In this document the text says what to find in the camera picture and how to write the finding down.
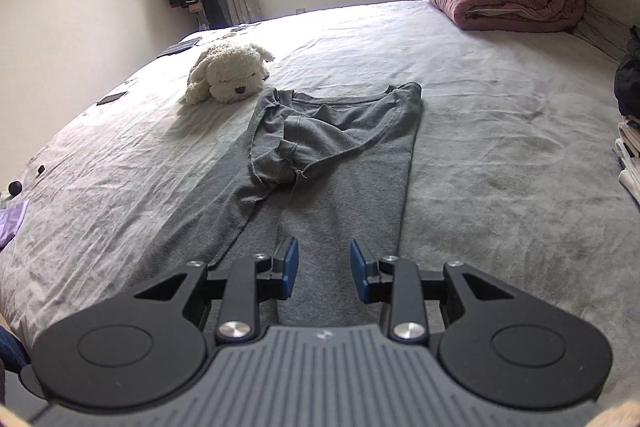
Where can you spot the black tablet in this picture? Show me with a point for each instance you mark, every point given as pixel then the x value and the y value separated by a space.
pixel 179 47

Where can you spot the white plush dog toy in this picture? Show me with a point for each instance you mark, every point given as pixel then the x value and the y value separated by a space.
pixel 225 72

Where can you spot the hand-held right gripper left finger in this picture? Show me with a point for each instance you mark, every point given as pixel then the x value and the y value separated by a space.
pixel 290 267

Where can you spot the small black ball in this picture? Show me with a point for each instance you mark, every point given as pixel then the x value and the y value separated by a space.
pixel 15 188

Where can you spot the grey t-shirt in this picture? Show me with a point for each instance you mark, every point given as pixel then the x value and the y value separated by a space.
pixel 350 177

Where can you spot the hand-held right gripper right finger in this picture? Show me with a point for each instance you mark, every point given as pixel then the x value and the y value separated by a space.
pixel 359 269

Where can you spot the stack of folded clothes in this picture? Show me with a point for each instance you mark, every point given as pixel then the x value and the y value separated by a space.
pixel 630 107

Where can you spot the purple cloth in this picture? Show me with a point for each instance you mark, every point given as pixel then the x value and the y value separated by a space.
pixel 12 224

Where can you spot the black phone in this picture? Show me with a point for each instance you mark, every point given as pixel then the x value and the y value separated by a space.
pixel 111 98

